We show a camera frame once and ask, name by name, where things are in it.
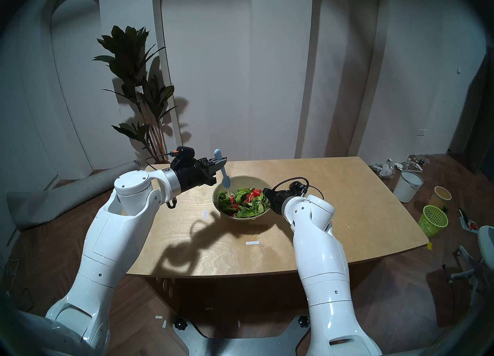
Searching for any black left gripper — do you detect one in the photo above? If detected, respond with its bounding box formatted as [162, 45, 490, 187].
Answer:
[176, 158, 227, 194]

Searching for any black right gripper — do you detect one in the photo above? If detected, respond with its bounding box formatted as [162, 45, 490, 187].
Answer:
[262, 187, 294, 216]

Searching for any green salad bowl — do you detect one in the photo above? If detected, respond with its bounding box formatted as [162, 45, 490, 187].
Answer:
[213, 175, 272, 222]

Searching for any light blue spoon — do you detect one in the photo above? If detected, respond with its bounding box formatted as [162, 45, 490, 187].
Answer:
[214, 149, 232, 189]

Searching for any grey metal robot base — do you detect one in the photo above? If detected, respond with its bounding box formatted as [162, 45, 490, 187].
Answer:
[173, 315, 311, 356]

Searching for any mixed green salad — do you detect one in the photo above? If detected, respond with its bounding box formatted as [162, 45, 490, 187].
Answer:
[216, 188, 270, 219]

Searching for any light wooden table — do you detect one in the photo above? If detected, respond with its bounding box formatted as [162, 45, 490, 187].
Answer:
[127, 157, 430, 278]

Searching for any pile of floor trash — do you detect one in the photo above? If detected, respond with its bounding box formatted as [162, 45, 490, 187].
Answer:
[370, 155, 430, 178]

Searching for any white plastic bucket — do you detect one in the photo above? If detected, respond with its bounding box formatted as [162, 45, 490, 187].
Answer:
[393, 171, 424, 203]

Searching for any tall potted plant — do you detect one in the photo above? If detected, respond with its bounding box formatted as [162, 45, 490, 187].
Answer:
[93, 25, 177, 165]

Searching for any rolled grey carpet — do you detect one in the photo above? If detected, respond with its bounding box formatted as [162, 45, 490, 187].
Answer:
[6, 160, 141, 231]

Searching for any green mesh basket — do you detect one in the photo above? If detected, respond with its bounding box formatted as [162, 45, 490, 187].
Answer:
[418, 205, 449, 238]

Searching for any tan paper cup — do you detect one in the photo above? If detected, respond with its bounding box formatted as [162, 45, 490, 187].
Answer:
[429, 186, 452, 210]

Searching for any red green floor packet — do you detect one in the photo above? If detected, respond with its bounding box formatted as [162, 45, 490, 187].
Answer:
[457, 209, 479, 231]

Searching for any dark doorway panel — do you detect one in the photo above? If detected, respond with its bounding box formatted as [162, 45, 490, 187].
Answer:
[442, 52, 494, 167]

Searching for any white office chair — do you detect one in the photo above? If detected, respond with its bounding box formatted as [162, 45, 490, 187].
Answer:
[448, 225, 494, 305]

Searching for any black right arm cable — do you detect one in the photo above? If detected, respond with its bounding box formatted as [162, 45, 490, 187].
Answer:
[272, 177, 325, 201]

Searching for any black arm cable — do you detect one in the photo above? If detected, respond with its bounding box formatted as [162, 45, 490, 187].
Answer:
[272, 177, 325, 201]
[145, 152, 178, 208]

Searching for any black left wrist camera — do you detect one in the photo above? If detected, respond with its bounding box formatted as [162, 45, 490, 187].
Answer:
[169, 147, 195, 165]

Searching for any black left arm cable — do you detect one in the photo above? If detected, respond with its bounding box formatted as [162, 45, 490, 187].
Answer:
[145, 152, 178, 208]

